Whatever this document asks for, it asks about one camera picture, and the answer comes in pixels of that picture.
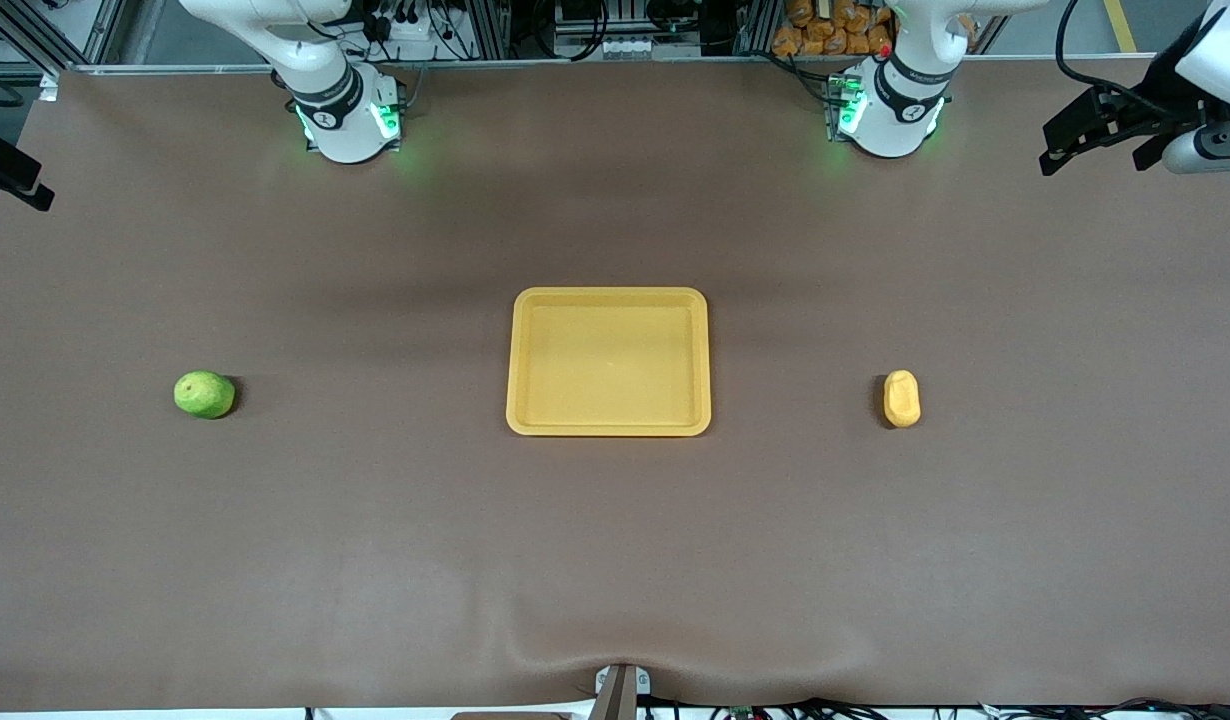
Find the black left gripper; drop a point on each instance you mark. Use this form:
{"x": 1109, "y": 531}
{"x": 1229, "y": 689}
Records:
{"x": 1151, "y": 104}

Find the green apple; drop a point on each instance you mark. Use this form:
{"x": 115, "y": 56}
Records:
{"x": 204, "y": 394}

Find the yellow potato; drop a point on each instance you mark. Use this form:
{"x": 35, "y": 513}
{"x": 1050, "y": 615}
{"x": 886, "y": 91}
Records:
{"x": 902, "y": 398}

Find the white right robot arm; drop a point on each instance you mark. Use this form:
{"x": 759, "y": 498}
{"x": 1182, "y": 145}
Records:
{"x": 340, "y": 110}

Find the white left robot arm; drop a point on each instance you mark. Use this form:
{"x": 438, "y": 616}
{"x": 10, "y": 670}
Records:
{"x": 895, "y": 115}

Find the yellow plastic tray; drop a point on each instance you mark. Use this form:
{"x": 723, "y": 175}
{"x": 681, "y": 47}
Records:
{"x": 608, "y": 365}

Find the orange bread rolls pile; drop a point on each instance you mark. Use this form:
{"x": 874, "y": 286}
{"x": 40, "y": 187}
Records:
{"x": 825, "y": 30}

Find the white power strip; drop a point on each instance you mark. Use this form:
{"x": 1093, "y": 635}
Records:
{"x": 407, "y": 28}

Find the brown table mat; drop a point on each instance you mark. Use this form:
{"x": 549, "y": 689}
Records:
{"x": 615, "y": 560}

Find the aluminium table edge rail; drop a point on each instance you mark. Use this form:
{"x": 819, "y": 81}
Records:
{"x": 625, "y": 62}

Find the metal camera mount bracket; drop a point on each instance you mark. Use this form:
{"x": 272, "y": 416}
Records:
{"x": 621, "y": 692}

